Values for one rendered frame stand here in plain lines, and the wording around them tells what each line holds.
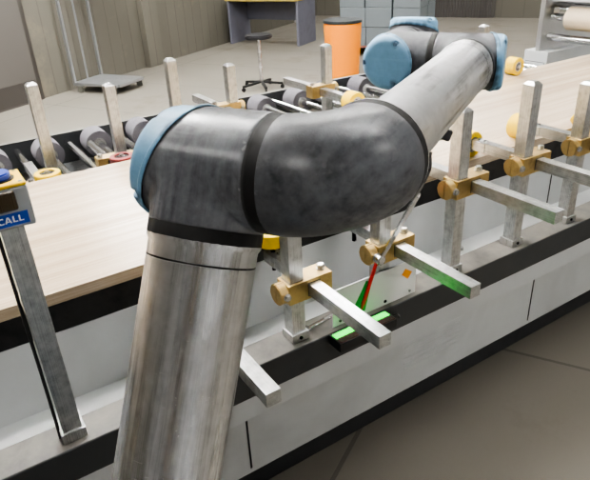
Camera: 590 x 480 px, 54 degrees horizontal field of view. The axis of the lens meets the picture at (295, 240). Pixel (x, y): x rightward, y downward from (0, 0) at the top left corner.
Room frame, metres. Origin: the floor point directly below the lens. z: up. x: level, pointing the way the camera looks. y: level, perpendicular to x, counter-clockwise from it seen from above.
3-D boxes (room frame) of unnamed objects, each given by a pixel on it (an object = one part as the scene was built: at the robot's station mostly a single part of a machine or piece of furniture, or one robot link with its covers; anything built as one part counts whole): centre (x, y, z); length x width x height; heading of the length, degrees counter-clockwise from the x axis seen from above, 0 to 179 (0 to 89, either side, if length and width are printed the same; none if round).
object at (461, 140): (1.36, -0.42, 0.91); 0.03 x 0.03 x 0.48; 32
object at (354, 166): (0.74, -0.17, 1.32); 0.68 x 0.12 x 0.12; 152
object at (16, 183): (0.83, 0.44, 1.18); 0.07 x 0.07 x 0.08; 32
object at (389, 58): (1.06, -0.20, 1.33); 0.12 x 0.12 x 0.09; 62
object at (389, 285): (1.20, -0.19, 0.75); 0.26 x 0.01 x 0.10; 122
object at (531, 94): (1.49, -0.63, 0.93); 0.03 x 0.03 x 0.48; 32
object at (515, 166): (1.51, -0.65, 0.94); 0.13 x 0.06 x 0.05; 122
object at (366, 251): (1.25, -0.22, 0.84); 0.13 x 0.06 x 0.05; 122
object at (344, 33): (6.92, -0.66, 0.34); 0.44 x 0.43 x 0.68; 63
